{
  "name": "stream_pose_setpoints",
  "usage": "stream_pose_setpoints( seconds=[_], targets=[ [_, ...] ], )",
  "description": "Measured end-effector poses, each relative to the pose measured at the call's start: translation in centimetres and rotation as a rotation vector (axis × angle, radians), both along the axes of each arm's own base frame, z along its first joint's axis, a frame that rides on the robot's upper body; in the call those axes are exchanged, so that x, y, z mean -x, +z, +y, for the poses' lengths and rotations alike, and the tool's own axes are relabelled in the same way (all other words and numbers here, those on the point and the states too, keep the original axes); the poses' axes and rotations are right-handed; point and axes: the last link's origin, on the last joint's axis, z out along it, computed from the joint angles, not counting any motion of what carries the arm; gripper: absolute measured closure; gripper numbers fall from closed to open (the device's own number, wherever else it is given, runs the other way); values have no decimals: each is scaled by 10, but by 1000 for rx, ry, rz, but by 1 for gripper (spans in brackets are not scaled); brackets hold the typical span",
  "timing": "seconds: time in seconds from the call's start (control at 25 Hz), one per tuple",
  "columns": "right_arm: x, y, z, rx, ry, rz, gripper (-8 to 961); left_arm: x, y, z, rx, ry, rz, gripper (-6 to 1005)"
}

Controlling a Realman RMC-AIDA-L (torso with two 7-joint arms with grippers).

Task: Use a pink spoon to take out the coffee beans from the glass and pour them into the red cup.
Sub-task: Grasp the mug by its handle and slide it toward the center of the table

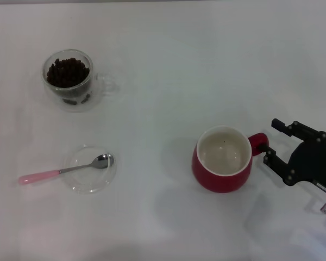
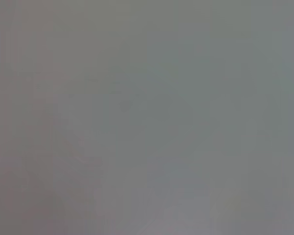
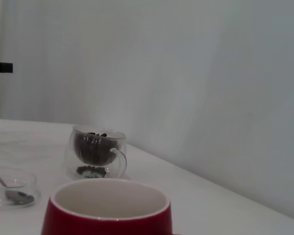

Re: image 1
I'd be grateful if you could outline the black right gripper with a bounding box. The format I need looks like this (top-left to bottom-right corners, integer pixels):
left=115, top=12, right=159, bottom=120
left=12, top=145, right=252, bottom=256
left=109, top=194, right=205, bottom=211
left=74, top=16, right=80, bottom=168
left=256, top=118, right=326, bottom=192

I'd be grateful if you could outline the red mug with white interior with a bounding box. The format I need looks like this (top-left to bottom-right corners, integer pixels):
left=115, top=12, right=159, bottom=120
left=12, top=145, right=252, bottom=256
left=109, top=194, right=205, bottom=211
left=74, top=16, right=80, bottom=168
left=191, top=125, right=269, bottom=194

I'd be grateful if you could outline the pink handled metal spoon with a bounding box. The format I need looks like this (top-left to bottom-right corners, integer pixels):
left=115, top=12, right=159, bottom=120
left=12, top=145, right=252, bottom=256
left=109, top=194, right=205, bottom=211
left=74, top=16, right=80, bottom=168
left=18, top=153, right=115, bottom=187

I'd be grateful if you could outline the coffee beans pile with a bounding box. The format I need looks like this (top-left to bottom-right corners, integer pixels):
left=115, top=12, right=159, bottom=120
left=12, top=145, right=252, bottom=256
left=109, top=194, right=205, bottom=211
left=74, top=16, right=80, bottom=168
left=46, top=57, right=91, bottom=89

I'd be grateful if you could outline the clear glass saucer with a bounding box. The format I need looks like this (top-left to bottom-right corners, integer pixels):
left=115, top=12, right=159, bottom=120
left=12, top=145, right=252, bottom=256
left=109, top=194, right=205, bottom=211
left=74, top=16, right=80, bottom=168
left=64, top=145, right=118, bottom=195

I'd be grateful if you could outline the clear glass cup with handle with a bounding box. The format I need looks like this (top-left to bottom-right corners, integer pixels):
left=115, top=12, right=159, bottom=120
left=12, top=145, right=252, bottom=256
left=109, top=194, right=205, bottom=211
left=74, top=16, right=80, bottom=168
left=41, top=48, right=121, bottom=113

